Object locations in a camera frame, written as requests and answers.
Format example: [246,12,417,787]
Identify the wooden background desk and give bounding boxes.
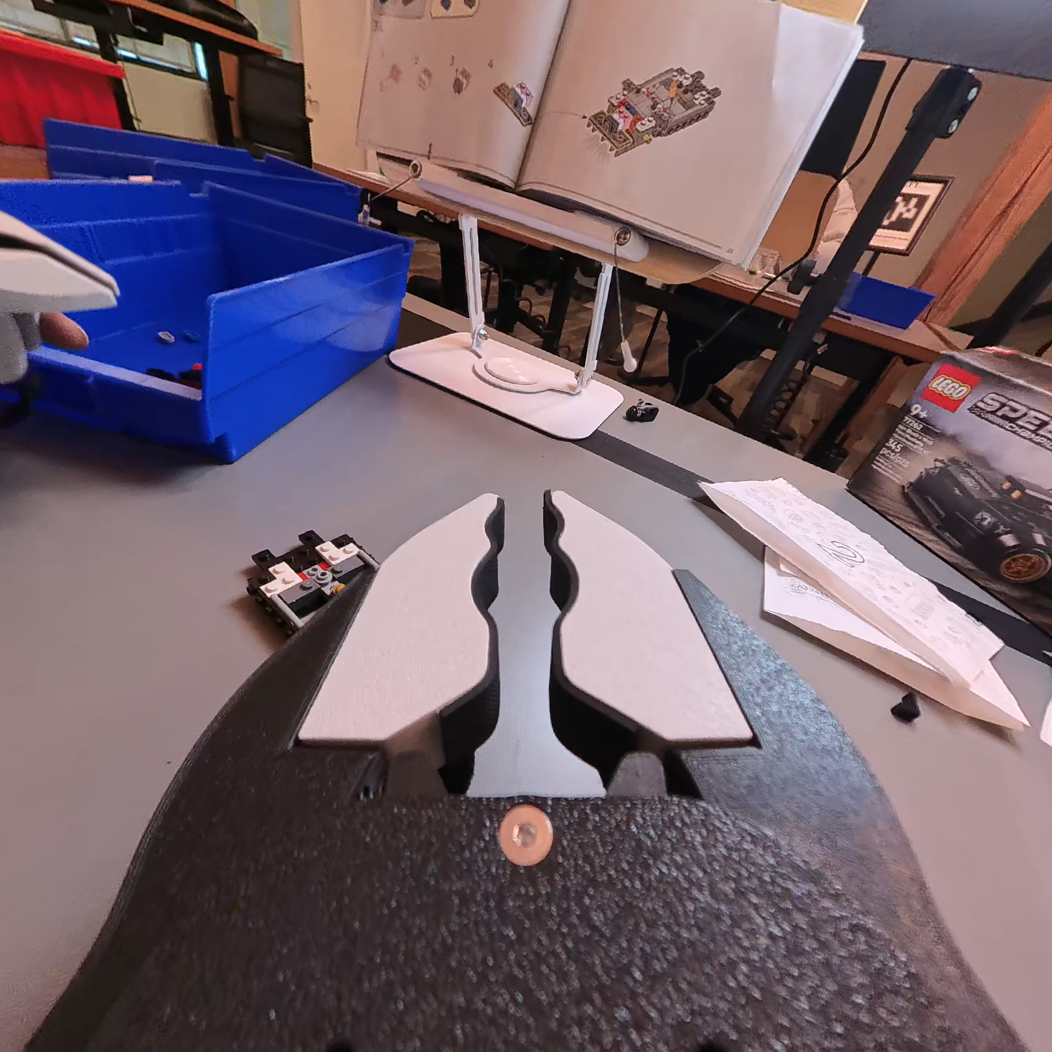
[313,162,971,366]

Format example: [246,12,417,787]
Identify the instruction booklet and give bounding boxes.
[357,1,864,272]

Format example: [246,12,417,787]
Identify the brick car model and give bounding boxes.
[247,530,382,637]

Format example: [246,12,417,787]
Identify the red plastic bin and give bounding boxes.
[1,30,129,149]

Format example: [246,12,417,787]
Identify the small blue bin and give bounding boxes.
[831,272,938,330]

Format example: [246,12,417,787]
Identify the white book stand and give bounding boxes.
[375,152,708,442]

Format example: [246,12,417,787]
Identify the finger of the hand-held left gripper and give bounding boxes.
[1,211,121,317]

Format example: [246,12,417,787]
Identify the large blue plastic bin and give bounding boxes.
[1,178,415,465]

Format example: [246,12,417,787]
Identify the black pole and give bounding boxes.
[735,66,984,437]

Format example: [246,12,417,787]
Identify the black panel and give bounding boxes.
[855,1,1052,83]

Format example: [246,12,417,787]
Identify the white numbered paper bag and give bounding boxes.
[699,477,1004,688]

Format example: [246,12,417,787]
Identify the toy car set box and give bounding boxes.
[847,349,1052,634]

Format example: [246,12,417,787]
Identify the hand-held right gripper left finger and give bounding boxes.
[296,494,506,770]

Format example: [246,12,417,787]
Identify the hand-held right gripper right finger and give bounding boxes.
[546,490,761,787]

